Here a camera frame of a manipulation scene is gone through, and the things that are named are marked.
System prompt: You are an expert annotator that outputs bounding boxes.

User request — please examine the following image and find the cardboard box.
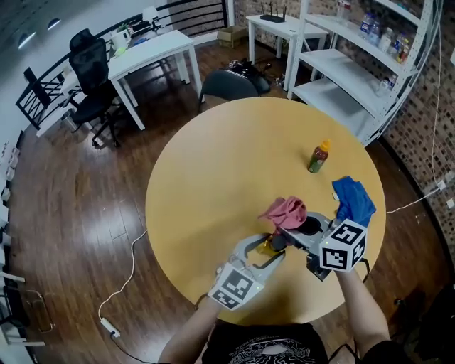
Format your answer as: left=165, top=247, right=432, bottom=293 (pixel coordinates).
left=217, top=24, right=248, bottom=49

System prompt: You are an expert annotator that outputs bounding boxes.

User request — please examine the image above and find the row of white boxes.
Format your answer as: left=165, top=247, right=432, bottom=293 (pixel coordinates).
left=0, top=140, right=21, bottom=228

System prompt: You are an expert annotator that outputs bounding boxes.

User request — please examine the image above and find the white hanging wall cable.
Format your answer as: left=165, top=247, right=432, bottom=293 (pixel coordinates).
left=429, top=0, right=446, bottom=186

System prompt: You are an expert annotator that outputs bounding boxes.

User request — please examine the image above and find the black router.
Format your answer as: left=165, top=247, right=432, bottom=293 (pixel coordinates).
left=259, top=1, right=287, bottom=22

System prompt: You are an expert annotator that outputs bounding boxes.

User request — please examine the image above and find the white floor extension cable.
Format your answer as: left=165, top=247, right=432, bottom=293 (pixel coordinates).
left=98, top=188, right=441, bottom=321

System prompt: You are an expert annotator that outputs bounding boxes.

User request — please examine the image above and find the small white side table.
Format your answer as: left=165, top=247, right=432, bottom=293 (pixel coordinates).
left=245, top=14, right=330, bottom=72

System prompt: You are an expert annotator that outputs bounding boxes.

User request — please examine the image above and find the white metal shelf rack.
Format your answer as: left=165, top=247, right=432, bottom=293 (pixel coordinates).
left=286, top=0, right=444, bottom=146

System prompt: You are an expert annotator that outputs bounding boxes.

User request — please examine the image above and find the blue cloth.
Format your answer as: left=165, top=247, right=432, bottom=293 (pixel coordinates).
left=331, top=176, right=378, bottom=228

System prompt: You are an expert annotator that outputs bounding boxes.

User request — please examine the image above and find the white power strip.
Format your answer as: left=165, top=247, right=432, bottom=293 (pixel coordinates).
left=100, top=317, right=122, bottom=338

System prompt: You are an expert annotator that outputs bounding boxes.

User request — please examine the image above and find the person's left forearm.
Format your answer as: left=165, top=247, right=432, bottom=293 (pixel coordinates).
left=158, top=300, right=223, bottom=364

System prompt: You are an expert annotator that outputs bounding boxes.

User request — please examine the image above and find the black office chair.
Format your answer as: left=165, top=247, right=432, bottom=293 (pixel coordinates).
left=68, top=28, right=122, bottom=149
left=392, top=284, right=455, bottom=364

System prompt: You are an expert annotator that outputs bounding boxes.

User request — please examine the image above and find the grey padded chair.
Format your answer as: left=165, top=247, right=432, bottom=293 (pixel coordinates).
left=197, top=69, right=259, bottom=114

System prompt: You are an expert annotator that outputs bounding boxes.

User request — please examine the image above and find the pink cloth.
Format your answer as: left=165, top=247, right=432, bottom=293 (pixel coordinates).
left=257, top=196, right=309, bottom=230

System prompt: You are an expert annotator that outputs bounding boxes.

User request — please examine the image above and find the person's right forearm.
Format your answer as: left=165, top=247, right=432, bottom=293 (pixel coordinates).
left=336, top=266, right=390, bottom=360

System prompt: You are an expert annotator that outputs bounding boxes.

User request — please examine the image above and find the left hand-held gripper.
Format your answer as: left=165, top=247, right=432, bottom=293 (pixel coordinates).
left=207, top=233, right=287, bottom=312

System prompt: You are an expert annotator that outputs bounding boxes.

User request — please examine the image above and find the black floor cable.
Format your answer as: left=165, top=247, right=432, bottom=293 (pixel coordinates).
left=113, top=336, right=159, bottom=364

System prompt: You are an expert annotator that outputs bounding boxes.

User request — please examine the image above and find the silver trash bin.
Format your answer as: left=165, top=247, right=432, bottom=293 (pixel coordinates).
left=60, top=108, right=77, bottom=132

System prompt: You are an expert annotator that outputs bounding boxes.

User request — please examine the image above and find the green-label sauce bottle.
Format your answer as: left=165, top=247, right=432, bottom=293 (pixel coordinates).
left=307, top=139, right=332, bottom=174

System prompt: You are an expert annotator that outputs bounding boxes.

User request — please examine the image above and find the black bag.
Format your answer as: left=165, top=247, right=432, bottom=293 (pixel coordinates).
left=229, top=58, right=272, bottom=95

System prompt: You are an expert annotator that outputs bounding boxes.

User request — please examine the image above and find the small clear bottle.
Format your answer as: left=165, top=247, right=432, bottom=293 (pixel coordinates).
left=376, top=74, right=397, bottom=97

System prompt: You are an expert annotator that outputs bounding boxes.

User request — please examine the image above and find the person's black printed shirt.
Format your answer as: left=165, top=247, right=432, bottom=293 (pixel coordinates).
left=200, top=321, right=408, bottom=364

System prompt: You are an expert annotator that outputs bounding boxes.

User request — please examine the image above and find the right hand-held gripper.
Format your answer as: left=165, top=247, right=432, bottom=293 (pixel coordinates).
left=279, top=213, right=368, bottom=282

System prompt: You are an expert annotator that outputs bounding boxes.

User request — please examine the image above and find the small yellow bottle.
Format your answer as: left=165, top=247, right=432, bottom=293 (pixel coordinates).
left=255, top=232, right=287, bottom=254

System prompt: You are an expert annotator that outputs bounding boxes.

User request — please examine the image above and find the row of assorted plastic bottles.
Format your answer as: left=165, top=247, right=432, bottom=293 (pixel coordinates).
left=336, top=0, right=412, bottom=65

